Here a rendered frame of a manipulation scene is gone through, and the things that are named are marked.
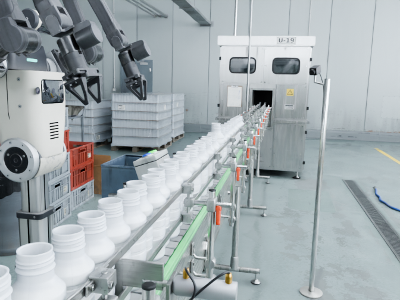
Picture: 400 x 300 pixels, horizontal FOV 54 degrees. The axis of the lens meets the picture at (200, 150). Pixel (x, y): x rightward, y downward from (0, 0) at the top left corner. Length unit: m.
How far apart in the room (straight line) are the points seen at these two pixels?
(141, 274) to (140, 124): 7.48
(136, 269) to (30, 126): 0.96
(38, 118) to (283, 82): 4.86
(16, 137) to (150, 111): 6.53
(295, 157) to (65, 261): 5.69
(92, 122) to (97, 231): 8.01
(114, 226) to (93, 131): 7.96
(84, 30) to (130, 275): 0.79
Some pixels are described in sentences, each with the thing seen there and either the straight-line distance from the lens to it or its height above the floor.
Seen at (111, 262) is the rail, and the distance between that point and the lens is 0.55.
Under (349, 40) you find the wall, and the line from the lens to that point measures 11.72.
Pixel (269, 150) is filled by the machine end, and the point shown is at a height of 0.42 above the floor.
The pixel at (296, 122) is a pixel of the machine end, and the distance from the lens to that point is 5.99.
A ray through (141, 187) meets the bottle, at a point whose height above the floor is 1.16.
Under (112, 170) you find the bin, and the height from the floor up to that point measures 0.92.
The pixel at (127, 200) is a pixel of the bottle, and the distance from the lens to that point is 0.65.
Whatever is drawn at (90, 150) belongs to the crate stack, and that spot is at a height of 0.58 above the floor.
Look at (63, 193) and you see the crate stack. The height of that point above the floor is 0.28.
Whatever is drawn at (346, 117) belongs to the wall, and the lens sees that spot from 11.68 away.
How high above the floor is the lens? 1.34
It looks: 9 degrees down
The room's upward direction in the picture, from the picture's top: 2 degrees clockwise
